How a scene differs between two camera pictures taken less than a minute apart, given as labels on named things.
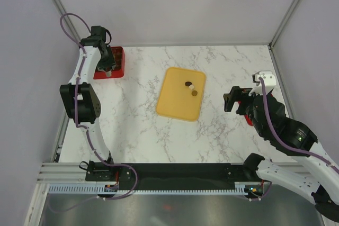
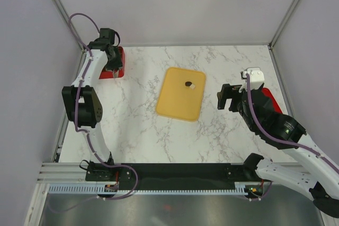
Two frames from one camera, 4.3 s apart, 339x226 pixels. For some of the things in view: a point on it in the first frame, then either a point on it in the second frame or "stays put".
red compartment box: (118, 53) stays put
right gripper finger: (229, 99) -> (222, 98)
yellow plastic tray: (176, 99) stays put
